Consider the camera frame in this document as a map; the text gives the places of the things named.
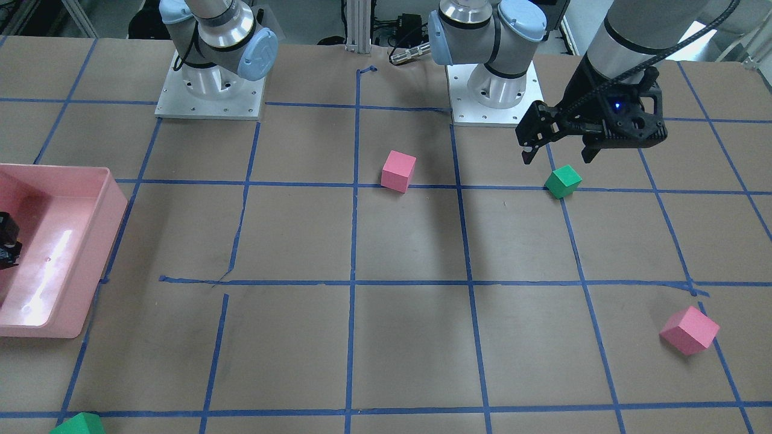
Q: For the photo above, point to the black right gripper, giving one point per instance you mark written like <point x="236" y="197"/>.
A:
<point x="7" y="241"/>

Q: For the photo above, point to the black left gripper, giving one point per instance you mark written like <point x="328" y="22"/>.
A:
<point x="584" y="90"/>

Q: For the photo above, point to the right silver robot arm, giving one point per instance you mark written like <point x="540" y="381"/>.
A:
<point x="138" y="106"/>

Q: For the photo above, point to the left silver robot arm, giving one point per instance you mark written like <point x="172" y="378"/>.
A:
<point x="504" y="36"/>

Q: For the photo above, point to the green cube near base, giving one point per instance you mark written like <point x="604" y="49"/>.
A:
<point x="563" y="181"/>

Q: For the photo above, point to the pink plastic bin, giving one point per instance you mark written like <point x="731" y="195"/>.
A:
<point x="68" y="218"/>

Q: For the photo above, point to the pink cube near base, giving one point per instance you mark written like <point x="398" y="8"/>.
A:
<point x="397" y="171"/>

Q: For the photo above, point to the green cube near bin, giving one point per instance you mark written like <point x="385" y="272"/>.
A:
<point x="81" y="423"/>

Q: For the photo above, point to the pink cube far side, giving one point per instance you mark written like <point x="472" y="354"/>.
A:
<point x="690" y="331"/>

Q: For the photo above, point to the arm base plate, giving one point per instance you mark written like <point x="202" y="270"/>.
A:
<point x="481" y="99"/>
<point x="209" y="94"/>

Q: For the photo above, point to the aluminium frame post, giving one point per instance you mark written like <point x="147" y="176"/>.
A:
<point x="358" y="23"/>

